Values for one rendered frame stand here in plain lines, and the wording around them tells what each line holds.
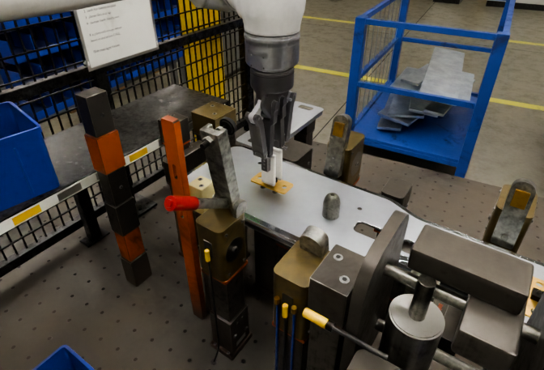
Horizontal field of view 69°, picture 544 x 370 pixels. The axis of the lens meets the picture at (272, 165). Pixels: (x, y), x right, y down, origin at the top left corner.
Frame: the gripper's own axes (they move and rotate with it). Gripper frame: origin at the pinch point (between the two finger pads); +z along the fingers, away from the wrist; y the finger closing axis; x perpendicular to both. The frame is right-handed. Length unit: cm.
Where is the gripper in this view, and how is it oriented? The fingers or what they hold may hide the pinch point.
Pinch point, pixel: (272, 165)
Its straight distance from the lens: 78.1
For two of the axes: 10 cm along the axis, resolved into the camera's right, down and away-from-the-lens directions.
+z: 0.0, 8.4, 5.5
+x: 8.3, 3.1, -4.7
